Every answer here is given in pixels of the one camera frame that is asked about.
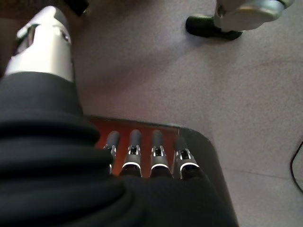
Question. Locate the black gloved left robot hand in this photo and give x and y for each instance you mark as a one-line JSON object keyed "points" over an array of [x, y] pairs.
{"points": [[47, 142]]}

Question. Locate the red-brown wooden cabinet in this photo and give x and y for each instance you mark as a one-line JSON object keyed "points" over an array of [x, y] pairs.
{"points": [[213, 160]]}

